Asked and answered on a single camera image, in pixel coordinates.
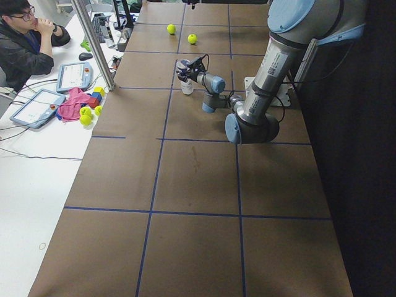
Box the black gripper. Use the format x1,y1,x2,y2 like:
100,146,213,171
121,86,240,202
185,0,200,9
176,63,201,83

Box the white tennis ball can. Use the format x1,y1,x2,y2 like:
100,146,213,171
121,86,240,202
176,59,194,95

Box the yellow tennis ball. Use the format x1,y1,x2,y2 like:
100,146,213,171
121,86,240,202
187,33,197,45
166,24,176,35

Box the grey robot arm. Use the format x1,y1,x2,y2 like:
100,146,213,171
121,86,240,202
176,1,368,144

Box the spare tennis ball right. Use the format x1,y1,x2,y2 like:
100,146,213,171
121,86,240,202
94,105,102,116

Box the spare tennis ball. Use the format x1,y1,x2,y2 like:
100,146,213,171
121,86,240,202
94,105,102,116
79,114,92,126
79,106,92,117

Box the spare tennis ball upper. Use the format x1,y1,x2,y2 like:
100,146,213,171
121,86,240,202
79,106,92,117

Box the spare tennis ball lower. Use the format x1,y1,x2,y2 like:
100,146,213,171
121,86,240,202
79,114,92,126

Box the yellow cube block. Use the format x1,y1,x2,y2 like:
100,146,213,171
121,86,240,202
93,87,106,98

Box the black keyboard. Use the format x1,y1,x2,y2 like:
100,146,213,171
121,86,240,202
91,15,105,43

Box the blue cube block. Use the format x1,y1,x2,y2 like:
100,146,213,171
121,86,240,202
91,92,103,102

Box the red cube block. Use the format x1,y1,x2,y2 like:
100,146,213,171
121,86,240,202
87,96,101,109

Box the black computer mouse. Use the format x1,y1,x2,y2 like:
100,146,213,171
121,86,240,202
79,53,93,61

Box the green plastic tool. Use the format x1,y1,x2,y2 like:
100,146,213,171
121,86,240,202
80,40,92,53

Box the upper teach pendant tablet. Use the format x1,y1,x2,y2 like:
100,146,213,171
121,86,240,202
56,62,93,93

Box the teach pendant tablet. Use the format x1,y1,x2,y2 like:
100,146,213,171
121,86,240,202
56,62,93,93
9,89,66,129

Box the pink cloth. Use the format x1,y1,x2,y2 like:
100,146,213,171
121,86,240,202
56,87,91,122

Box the lower teach pendant tablet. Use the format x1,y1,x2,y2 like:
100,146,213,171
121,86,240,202
9,89,66,129

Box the seated person in black jacket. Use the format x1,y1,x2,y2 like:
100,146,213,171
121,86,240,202
1,1,71,92

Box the aluminium frame post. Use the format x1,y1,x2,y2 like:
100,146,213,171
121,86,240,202
71,0,116,91

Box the white camera post with base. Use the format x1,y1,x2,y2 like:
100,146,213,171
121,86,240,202
244,77,292,107

